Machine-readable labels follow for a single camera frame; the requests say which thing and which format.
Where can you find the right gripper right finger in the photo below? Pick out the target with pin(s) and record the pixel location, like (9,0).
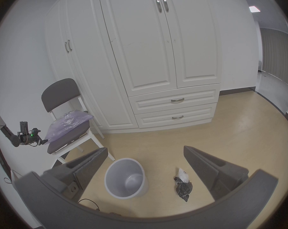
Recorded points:
(206,168)

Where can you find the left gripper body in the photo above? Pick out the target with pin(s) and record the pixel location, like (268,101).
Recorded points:
(30,140)

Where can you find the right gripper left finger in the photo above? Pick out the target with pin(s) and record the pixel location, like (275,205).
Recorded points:
(86,168)

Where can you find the crumpled black plastic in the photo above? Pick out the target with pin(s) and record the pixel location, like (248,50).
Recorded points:
(183,188)

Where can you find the white trash bin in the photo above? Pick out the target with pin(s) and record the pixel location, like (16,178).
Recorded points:
(117,175)

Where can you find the purple plastic bag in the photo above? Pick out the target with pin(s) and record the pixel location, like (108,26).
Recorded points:
(67,123)

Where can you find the crumpled white paper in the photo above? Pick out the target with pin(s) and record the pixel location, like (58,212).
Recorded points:
(183,174)

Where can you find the white chair dark grey cushions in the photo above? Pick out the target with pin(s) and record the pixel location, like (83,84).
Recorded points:
(60,92)

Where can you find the white wardrobe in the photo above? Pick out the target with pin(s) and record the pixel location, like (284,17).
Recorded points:
(146,56)

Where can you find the grey curtain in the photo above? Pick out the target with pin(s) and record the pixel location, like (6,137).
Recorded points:
(275,56)

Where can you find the ceiling light panel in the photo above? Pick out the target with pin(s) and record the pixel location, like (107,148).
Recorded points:
(254,8)

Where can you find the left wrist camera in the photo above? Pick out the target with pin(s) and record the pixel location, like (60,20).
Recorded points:
(35,131)

